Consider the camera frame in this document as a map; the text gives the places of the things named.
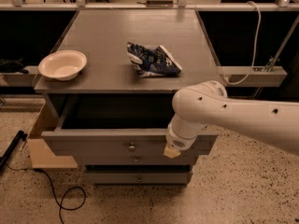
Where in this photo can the covered gripper body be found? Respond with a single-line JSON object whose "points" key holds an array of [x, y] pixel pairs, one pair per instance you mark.
{"points": [[177, 141]]}

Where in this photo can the grey top drawer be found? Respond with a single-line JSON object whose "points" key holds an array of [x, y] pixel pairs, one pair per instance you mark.
{"points": [[97, 126]]}

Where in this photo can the grey drawer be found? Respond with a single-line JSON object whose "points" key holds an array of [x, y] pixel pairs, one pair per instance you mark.
{"points": [[97, 126], [139, 176], [135, 160]]}

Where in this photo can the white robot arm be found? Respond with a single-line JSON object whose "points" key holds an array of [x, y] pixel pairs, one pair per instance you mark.
{"points": [[270, 122]]}

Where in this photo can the grey middle drawer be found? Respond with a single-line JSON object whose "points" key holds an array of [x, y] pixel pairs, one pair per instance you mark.
{"points": [[135, 160]]}

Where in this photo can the grey bottom drawer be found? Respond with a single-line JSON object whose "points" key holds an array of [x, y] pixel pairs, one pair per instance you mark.
{"points": [[139, 176]]}

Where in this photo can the blue white chip bag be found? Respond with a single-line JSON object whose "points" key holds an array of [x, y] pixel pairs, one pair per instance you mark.
{"points": [[157, 62]]}

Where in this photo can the cardboard box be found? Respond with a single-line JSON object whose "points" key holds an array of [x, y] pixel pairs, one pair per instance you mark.
{"points": [[40, 153]]}

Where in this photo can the white plastic bowl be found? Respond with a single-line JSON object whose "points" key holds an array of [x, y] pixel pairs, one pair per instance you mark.
{"points": [[62, 65]]}

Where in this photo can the black rod on floor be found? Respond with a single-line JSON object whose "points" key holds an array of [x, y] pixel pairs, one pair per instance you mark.
{"points": [[20, 135]]}

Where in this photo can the black cloth object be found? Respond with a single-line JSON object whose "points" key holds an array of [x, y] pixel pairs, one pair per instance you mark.
{"points": [[12, 66]]}

